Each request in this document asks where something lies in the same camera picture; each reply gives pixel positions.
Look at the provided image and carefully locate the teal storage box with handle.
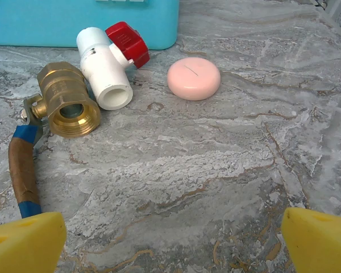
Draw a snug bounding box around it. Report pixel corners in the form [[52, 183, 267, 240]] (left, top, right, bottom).
[[0, 0, 180, 51]]

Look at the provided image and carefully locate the white PVC valve red handle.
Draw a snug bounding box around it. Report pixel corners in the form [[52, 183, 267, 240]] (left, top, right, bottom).
[[76, 21, 151, 111]]

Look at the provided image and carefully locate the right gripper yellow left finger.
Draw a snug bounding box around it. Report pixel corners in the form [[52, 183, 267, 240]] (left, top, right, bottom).
[[0, 211, 67, 273]]

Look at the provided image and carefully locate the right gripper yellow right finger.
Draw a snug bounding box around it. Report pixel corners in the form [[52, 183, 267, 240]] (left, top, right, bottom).
[[281, 207, 341, 273]]

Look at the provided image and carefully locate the pink round disc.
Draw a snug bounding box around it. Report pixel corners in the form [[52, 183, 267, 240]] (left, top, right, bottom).
[[167, 56, 221, 101]]

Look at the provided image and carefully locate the brass ball valve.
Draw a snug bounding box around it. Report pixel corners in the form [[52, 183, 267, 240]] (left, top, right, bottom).
[[7, 61, 102, 220]]

